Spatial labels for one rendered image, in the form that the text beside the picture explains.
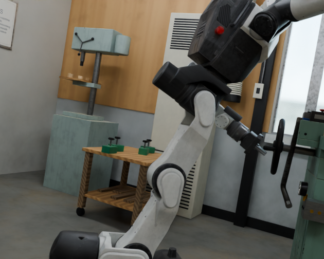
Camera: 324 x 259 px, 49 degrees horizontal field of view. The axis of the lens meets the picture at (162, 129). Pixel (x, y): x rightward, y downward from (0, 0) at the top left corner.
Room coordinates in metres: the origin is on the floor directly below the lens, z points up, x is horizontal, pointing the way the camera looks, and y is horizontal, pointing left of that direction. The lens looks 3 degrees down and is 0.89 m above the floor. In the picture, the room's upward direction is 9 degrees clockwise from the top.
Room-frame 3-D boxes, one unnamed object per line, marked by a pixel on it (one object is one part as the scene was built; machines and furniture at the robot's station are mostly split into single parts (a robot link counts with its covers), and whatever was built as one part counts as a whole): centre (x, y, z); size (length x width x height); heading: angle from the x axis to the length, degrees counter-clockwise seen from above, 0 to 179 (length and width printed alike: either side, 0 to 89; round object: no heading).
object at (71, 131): (3.50, 0.72, 0.79); 0.62 x 0.48 x 1.58; 66
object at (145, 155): (2.84, 0.17, 0.32); 0.66 x 0.57 x 0.64; 154
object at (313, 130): (1.74, -0.73, 0.91); 0.15 x 0.14 x 0.09; 163
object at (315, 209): (1.51, -0.71, 0.58); 0.12 x 0.08 x 0.08; 73
